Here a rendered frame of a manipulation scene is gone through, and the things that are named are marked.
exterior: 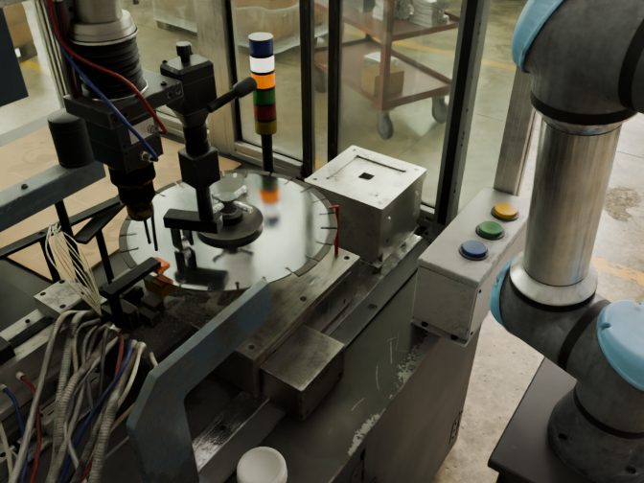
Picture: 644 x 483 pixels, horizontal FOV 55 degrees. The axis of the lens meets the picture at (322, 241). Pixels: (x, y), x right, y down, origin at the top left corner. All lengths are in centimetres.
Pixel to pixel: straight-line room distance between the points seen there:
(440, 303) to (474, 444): 91
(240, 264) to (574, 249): 47
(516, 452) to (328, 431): 28
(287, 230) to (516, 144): 46
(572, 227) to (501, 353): 141
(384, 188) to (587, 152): 56
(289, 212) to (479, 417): 113
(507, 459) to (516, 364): 119
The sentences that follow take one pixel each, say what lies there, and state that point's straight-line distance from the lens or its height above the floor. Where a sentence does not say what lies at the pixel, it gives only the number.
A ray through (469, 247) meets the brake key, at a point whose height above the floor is 91.
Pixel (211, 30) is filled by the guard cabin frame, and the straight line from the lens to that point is 154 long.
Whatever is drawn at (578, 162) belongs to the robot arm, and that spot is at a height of 120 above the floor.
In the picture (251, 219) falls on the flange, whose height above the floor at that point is 96.
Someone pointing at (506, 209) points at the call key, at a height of 91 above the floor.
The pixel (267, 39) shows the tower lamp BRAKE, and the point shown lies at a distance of 118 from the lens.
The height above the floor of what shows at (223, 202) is 100.
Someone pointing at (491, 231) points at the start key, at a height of 91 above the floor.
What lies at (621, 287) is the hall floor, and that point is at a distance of 260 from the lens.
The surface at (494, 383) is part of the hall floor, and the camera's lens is 209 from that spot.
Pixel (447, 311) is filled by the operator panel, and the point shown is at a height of 81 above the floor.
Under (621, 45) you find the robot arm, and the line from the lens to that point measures 64.
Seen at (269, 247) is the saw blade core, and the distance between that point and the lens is 97.
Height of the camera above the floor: 154
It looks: 37 degrees down
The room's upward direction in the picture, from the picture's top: straight up
